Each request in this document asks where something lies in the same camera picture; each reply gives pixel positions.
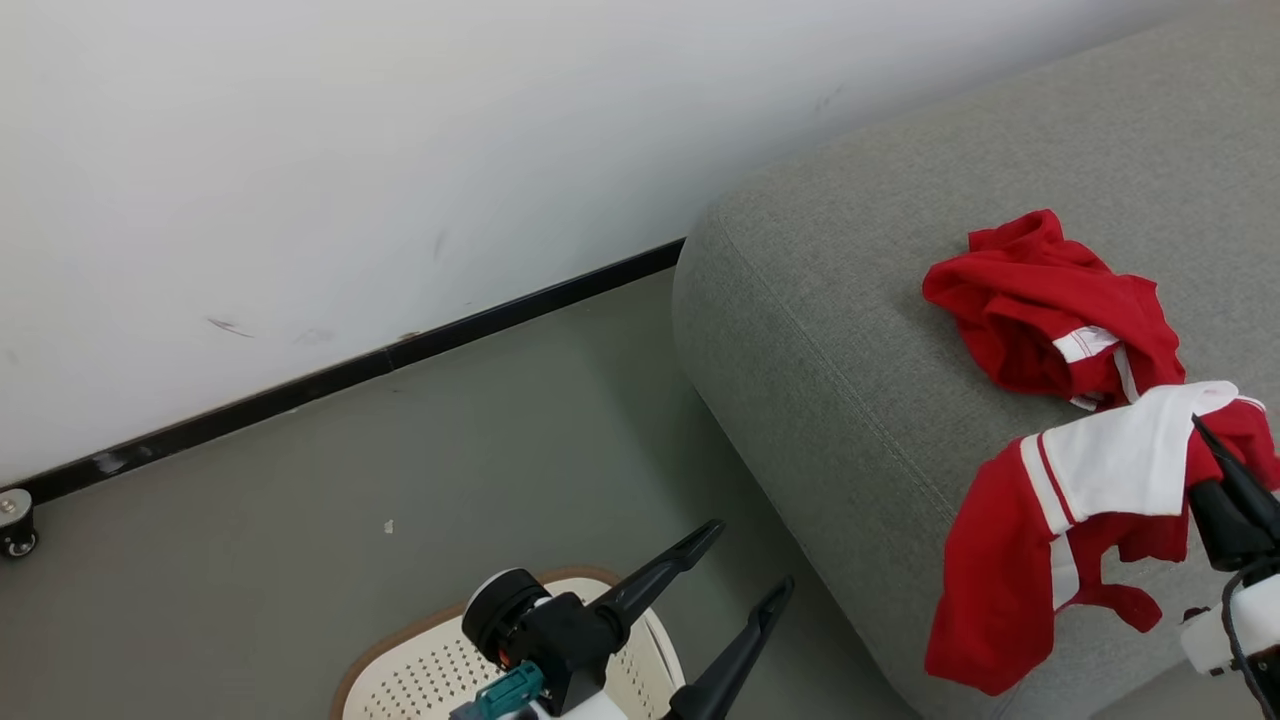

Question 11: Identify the black caster wheel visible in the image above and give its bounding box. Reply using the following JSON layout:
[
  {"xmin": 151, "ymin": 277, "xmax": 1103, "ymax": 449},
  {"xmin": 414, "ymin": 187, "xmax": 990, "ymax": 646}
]
[{"xmin": 0, "ymin": 488, "xmax": 39, "ymax": 559}]

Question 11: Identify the grey fabric sofa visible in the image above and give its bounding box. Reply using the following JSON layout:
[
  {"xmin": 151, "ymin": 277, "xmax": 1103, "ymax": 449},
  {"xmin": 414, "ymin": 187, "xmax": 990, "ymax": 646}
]
[{"xmin": 672, "ymin": 0, "xmax": 1280, "ymax": 720}]

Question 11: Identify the red and white jacket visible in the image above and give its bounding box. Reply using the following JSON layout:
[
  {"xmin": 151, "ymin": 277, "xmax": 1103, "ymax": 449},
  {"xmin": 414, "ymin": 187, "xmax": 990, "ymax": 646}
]
[{"xmin": 925, "ymin": 381, "xmax": 1280, "ymax": 696}]

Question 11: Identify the teal connector block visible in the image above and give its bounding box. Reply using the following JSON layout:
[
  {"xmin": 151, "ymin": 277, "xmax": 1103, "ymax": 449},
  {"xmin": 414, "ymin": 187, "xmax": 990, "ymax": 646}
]
[{"xmin": 449, "ymin": 661, "xmax": 547, "ymax": 720}]

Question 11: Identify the red garment with white trim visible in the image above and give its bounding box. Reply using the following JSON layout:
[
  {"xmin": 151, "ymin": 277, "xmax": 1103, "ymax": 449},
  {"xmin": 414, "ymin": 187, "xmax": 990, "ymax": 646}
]
[{"xmin": 922, "ymin": 209, "xmax": 1187, "ymax": 411}]

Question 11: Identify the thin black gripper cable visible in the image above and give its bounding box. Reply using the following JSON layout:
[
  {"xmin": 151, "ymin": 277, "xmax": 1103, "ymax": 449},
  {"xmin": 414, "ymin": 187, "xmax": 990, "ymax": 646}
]
[{"xmin": 1222, "ymin": 563, "xmax": 1280, "ymax": 720}]

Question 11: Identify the cream perforated laundry basket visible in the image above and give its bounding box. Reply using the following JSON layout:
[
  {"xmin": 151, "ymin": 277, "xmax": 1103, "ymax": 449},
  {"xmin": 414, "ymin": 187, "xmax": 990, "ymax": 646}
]
[{"xmin": 332, "ymin": 566, "xmax": 688, "ymax": 720}]

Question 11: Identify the black baseboard strip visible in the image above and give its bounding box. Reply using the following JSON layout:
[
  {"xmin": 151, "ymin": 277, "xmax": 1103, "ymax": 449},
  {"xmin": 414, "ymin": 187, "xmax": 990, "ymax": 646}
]
[{"xmin": 0, "ymin": 237, "xmax": 686, "ymax": 506}]

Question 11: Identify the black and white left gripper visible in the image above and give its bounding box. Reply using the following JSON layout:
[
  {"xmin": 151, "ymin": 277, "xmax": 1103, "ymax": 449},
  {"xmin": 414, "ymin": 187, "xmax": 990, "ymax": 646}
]
[{"xmin": 461, "ymin": 519, "xmax": 797, "ymax": 720}]

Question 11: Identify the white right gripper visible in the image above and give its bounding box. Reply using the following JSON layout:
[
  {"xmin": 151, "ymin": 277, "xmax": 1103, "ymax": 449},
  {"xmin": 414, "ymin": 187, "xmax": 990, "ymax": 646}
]
[{"xmin": 1179, "ymin": 414, "xmax": 1280, "ymax": 677}]

